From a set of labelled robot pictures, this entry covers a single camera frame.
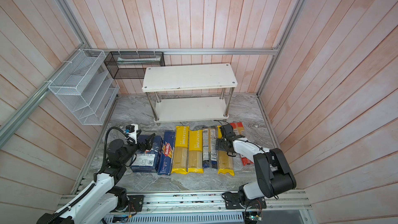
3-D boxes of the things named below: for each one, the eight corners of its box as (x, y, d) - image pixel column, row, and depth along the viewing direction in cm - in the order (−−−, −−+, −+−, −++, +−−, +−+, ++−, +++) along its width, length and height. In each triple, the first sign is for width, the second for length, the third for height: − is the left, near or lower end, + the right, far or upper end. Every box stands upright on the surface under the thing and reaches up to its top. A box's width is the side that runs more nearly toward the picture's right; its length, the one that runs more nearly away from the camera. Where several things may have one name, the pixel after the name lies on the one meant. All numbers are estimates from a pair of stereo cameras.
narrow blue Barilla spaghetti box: (158, 175, 83) (157, 173, 81) (164, 133, 100) (163, 130, 97) (171, 175, 83) (170, 173, 81) (175, 133, 100) (174, 130, 97)
